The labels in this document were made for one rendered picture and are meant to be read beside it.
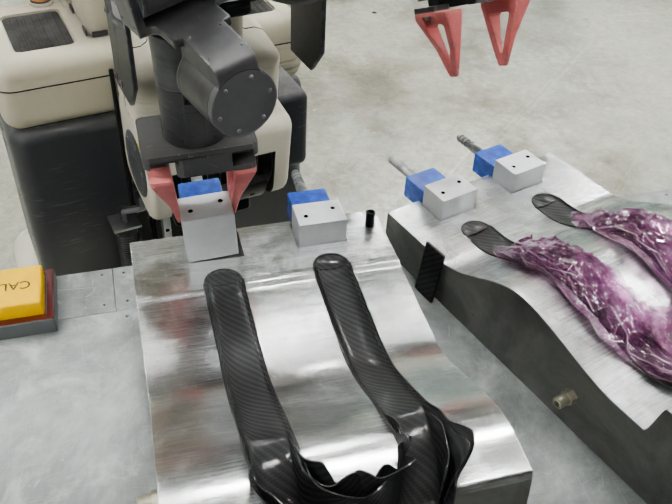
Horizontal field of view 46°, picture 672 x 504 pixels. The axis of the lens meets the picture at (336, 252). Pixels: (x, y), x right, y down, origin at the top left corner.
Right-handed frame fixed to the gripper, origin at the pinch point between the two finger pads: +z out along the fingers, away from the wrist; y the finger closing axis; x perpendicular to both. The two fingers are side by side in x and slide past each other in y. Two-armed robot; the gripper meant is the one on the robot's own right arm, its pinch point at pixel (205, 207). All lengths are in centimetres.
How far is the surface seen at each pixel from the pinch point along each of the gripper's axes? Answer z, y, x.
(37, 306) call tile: 10.1, -18.1, 0.8
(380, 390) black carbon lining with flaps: 3.4, 10.8, -22.9
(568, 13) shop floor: 113, 182, 223
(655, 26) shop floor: 113, 214, 204
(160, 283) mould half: 4.4, -5.5, -4.9
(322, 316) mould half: 5.0, 8.6, -12.3
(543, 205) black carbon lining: 10.4, 39.9, 2.7
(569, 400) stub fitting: 9.3, 28.9, -24.3
